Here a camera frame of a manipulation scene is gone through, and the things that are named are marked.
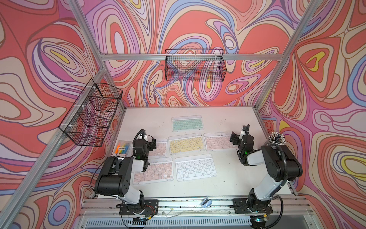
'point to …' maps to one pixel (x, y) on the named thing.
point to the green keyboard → (182, 123)
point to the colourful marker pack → (124, 149)
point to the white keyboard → (194, 167)
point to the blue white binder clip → (207, 202)
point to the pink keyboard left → (160, 151)
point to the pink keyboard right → (218, 141)
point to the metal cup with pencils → (276, 137)
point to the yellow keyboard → (186, 143)
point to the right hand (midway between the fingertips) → (239, 135)
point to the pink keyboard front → (159, 170)
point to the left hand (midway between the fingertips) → (147, 138)
